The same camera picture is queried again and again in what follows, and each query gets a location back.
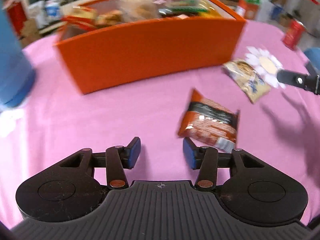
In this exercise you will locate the orange box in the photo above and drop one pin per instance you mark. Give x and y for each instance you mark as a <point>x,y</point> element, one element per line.
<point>150,50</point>

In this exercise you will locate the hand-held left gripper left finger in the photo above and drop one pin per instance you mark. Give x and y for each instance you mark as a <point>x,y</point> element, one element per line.
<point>133,152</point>

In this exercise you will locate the red soda can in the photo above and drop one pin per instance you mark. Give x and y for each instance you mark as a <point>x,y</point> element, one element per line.
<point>293,35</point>

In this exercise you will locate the white glass-door cabinet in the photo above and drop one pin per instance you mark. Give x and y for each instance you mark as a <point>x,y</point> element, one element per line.
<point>40,0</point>

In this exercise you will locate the beige snack packet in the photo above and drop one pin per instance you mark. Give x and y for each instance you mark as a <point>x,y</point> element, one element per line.
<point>246,80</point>

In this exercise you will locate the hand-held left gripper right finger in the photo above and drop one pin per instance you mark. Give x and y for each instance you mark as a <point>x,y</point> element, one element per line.
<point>190,155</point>

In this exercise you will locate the orange and black snack packet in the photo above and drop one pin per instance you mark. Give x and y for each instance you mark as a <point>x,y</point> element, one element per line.
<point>210,120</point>

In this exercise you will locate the red snack packet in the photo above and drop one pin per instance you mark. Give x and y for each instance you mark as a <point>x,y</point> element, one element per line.
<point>80,18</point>

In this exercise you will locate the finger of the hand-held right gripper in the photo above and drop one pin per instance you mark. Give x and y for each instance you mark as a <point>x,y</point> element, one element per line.
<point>290,78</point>

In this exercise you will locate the pink floral tablecloth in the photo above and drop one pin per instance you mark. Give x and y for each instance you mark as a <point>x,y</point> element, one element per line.
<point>100,120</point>

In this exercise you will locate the blue thermos flask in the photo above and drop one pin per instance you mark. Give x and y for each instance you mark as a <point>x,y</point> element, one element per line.
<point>12,62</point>

